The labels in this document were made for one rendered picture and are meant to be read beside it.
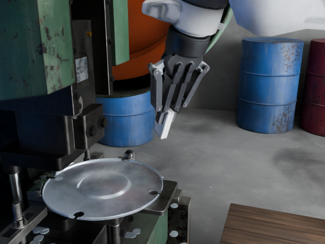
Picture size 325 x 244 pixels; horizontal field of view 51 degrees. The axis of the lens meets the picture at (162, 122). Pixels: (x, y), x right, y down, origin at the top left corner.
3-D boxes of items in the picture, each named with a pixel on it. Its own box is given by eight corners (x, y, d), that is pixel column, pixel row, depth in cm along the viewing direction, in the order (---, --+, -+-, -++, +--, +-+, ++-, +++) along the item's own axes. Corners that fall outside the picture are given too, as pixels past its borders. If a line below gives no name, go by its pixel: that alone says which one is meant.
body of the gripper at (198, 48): (182, 38, 54) (168, 88, 60) (222, 38, 59) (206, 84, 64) (159, 19, 59) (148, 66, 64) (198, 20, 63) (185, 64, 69)
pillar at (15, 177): (26, 206, 84) (18, 154, 79) (20, 211, 82) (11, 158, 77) (18, 205, 84) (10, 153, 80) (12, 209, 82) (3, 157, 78)
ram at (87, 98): (114, 133, 87) (108, 12, 78) (87, 157, 74) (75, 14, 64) (54, 127, 92) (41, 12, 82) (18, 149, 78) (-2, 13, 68)
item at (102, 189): (80, 155, 101) (80, 153, 101) (174, 167, 94) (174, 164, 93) (15, 208, 75) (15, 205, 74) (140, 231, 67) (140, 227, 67)
